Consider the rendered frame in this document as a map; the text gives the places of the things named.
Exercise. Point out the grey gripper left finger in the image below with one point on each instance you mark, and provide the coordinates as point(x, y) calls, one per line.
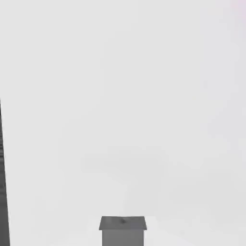
point(112, 233)

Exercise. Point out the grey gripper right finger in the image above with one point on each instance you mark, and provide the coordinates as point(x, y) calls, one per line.
point(133, 233)

